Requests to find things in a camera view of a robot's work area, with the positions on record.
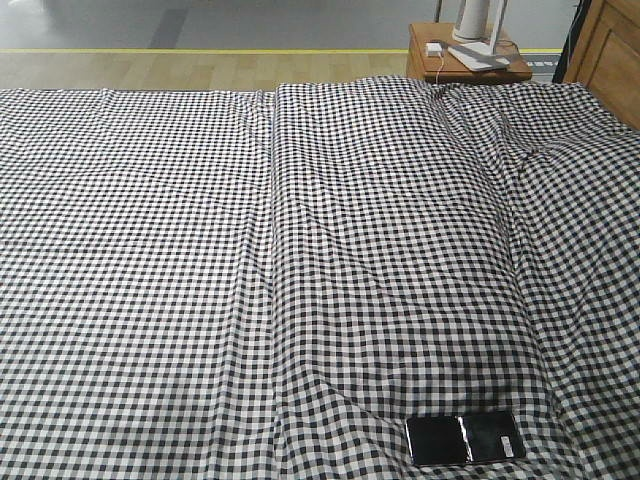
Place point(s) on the black white checkered bed sheet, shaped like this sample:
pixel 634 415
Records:
pixel 267 285

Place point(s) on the wooden nightstand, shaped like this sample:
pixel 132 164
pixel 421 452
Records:
pixel 447 69

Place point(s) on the black smartphone with pink frame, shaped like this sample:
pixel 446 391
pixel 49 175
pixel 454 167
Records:
pixel 468 439

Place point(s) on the wooden headboard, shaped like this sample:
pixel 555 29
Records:
pixel 606 57

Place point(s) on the white charger block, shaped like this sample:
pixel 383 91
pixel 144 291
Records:
pixel 434 49

